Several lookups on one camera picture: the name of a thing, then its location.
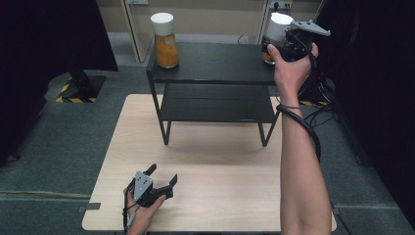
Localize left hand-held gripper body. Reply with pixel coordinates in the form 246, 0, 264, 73
131, 170, 174, 209

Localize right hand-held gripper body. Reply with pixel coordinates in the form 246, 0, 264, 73
279, 19, 332, 64

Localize white-lidded jar of orange powder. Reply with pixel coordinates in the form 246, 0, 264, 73
261, 12, 296, 66
150, 12, 180, 70

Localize black two-tier shelf rack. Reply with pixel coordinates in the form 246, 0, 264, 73
145, 32, 298, 147

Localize person's left hand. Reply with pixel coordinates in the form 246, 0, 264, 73
122, 187, 167, 235

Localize person's right hand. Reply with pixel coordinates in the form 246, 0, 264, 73
266, 42, 319, 101

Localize stand base with hazard tape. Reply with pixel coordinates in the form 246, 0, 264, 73
55, 71, 108, 104
298, 67, 330, 107

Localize black curtain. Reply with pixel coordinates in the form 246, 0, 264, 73
0, 0, 119, 167
295, 0, 415, 229

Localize left hand-held gripper cable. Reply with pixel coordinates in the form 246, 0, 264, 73
121, 179, 139, 235

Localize hand-held gripper cable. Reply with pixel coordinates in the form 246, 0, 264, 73
275, 28, 327, 165
121, 179, 139, 235

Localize white wall socket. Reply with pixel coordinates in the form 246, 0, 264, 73
268, 0, 294, 10

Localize black floor cables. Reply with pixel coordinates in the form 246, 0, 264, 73
300, 77, 339, 130

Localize right hand-held gripper cable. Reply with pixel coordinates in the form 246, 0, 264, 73
275, 28, 327, 165

